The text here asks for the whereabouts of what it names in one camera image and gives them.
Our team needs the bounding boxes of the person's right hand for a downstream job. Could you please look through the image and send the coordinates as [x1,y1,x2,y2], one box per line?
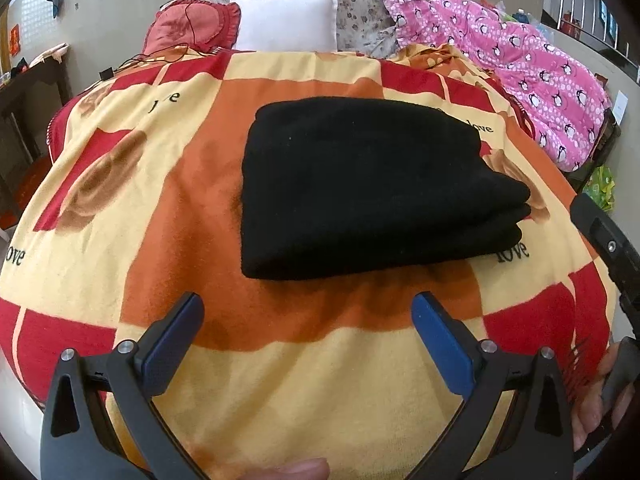
[570,345,637,456]

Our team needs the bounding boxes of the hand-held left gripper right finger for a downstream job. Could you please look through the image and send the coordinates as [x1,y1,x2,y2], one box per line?
[400,291,574,480]

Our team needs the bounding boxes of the white paper sheet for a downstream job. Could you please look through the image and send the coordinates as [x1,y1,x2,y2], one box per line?
[611,91,630,126]

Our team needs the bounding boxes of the person's left hand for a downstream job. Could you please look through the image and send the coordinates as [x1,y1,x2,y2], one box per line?
[245,457,332,480]

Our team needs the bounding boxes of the white pillow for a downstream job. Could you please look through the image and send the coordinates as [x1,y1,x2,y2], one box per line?
[229,0,340,53]

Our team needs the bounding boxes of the red floor mat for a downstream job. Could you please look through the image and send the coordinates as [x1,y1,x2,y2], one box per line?
[0,157,51,231]

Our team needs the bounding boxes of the beige cloth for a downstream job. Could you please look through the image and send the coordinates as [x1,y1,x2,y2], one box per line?
[29,42,69,67]

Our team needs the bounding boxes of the red ruffled pillow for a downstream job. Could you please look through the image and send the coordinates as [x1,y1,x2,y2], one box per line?
[142,1,243,58]

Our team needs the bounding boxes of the grey floral bed cover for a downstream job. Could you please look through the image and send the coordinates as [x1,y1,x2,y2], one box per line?
[202,0,416,58]

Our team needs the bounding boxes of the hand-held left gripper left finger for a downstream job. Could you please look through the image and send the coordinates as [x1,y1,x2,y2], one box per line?
[39,291,206,480]

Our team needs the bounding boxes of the red orange printed blanket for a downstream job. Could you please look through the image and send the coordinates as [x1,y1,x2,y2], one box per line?
[0,45,623,480]

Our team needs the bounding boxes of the pink penguin print blanket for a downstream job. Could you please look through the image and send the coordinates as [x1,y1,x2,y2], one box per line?
[376,0,613,173]

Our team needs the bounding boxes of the dark wooden table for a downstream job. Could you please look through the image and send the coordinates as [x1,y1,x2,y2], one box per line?
[0,57,73,211]

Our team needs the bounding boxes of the black pants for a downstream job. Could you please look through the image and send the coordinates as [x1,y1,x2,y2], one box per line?
[240,96,532,281]

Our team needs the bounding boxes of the thin black cable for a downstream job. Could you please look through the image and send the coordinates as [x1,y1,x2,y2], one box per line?
[112,0,221,73]

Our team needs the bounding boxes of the green plastic bag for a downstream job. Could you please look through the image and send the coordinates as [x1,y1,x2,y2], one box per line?
[582,165,617,213]

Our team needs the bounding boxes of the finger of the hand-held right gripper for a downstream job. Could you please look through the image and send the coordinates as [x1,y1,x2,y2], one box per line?
[570,192,640,311]

